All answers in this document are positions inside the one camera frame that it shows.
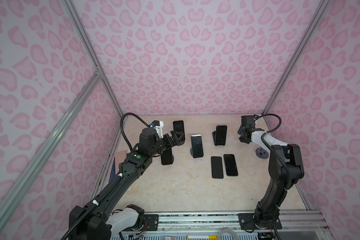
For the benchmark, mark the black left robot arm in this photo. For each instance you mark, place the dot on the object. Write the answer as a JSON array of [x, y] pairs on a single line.
[[95, 220]]

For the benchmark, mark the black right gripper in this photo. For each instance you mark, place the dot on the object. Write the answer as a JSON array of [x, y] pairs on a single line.
[[241, 130]]

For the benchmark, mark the grey round stand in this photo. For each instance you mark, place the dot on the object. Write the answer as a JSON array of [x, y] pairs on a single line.
[[262, 153]]

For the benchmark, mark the corner aluminium profile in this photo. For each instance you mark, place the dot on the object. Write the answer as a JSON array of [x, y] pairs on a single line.
[[317, 17], [84, 37]]

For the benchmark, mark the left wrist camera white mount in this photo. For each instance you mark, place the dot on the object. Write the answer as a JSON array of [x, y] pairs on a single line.
[[158, 126]]

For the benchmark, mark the left diagonal aluminium strut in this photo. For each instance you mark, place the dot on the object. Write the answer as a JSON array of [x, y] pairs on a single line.
[[14, 197]]

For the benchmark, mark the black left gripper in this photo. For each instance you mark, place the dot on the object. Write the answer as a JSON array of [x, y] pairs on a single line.
[[168, 142]]

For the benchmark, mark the right corner aluminium profile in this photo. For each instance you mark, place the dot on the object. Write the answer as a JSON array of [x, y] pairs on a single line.
[[317, 17]]

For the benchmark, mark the left corner aluminium profile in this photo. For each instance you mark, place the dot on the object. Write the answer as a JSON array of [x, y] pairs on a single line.
[[84, 37]]

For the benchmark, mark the clear plastic tube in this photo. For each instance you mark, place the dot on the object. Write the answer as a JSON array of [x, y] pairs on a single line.
[[228, 231]]

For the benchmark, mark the black folding stand back right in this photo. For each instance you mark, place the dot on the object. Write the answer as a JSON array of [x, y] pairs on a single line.
[[214, 137]]

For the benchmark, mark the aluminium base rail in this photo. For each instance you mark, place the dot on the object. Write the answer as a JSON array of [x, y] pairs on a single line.
[[303, 222]]

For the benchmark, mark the centre silver-edged black phone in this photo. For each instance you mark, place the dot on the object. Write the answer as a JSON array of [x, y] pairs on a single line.
[[197, 145]]

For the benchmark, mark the yellow white marker pen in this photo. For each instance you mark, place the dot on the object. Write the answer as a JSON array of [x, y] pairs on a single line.
[[201, 237]]

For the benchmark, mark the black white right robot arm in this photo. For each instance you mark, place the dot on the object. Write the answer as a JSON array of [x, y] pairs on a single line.
[[285, 167]]

